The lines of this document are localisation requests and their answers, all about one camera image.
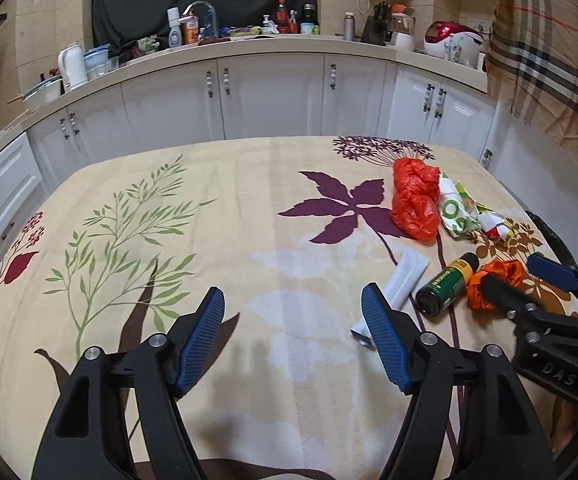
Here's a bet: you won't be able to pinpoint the orange plastic bag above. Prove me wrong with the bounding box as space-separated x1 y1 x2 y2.
467 258 524 312

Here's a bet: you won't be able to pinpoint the green yellow spray bottle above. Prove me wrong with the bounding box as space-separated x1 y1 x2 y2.
415 252 480 318

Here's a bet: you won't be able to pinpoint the colourful wrapper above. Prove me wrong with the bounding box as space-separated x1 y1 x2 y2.
472 203 515 242

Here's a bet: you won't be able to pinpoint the white paper packet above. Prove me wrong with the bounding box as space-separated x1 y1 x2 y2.
350 248 429 350

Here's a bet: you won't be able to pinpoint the white kitchen cabinets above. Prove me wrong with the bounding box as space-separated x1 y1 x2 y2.
0 36 494 256

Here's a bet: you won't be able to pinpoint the chrome kitchen faucet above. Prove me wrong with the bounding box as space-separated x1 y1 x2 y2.
183 0 219 41

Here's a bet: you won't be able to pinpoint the white green snack wrapper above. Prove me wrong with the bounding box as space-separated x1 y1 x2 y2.
438 172 480 238

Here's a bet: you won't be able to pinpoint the red plastic bag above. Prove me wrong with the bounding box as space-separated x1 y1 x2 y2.
391 157 440 244

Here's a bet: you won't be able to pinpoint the floral beige tablecloth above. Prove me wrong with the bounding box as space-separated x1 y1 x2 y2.
0 136 547 479

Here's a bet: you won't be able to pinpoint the plaid beige scarf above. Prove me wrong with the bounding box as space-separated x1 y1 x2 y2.
486 0 578 164

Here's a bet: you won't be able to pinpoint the red white rice cooker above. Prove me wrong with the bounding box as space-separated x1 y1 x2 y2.
423 21 484 68

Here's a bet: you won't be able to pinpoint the white blender orange lid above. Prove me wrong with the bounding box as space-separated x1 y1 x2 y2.
387 3 415 52

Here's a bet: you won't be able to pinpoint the black knife block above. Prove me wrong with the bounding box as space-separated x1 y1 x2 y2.
361 1 391 46

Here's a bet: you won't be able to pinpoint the white pot with lid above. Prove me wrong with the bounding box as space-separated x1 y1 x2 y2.
22 76 62 113

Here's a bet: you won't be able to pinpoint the steel thermos bottle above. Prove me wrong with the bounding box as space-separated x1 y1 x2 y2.
343 12 355 41

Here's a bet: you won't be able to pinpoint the clear plastic container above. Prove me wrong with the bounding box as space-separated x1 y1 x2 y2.
84 44 118 81

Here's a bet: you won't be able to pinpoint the dark soy sauce bottle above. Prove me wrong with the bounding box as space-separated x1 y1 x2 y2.
300 3 317 35

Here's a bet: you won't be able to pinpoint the white electric kettle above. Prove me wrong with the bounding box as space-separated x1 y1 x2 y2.
58 44 87 92

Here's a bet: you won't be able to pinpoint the white blue detergent bottle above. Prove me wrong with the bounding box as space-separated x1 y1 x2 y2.
167 6 183 49

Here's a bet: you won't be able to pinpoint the orange dish soap bottle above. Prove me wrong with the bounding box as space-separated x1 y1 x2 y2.
181 14 200 44

